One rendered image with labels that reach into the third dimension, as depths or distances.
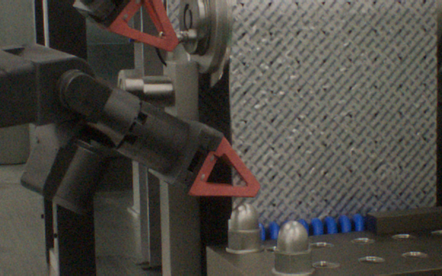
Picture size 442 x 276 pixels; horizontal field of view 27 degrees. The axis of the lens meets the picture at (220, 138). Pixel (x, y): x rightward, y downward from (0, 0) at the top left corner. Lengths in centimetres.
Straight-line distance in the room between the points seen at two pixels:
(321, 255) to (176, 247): 22
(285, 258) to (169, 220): 26
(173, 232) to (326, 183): 18
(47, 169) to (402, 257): 33
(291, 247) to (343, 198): 22
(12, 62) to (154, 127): 16
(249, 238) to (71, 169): 18
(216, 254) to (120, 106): 17
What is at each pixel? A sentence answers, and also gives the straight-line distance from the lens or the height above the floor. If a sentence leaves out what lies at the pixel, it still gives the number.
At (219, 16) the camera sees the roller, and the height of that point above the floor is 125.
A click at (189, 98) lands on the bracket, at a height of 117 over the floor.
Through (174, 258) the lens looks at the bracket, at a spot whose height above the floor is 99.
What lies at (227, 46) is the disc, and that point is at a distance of 91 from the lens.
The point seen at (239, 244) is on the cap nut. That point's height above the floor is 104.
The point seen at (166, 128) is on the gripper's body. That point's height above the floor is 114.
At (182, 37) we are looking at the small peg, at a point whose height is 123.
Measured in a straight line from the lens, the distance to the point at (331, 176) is 97.
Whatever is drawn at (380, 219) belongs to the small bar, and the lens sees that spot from 93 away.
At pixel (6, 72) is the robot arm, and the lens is 78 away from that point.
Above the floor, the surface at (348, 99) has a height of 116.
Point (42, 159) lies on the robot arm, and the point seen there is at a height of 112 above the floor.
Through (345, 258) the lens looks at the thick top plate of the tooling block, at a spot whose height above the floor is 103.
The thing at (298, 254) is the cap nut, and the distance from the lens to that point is 77.
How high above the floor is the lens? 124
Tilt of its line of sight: 7 degrees down
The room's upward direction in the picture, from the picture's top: 1 degrees counter-clockwise
